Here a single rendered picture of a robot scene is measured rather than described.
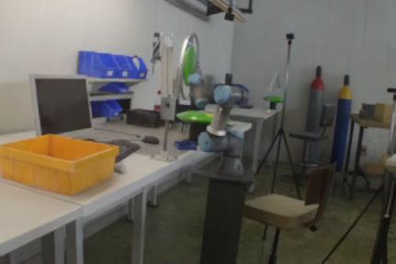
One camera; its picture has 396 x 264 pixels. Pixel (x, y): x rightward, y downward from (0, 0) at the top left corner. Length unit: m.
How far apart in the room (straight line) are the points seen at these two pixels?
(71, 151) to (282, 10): 5.88
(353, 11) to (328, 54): 0.87
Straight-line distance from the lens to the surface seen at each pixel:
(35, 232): 1.04
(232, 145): 2.00
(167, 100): 1.88
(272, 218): 2.30
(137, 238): 1.82
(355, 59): 7.06
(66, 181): 1.28
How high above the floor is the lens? 1.31
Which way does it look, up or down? 4 degrees down
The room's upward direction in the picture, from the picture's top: 6 degrees clockwise
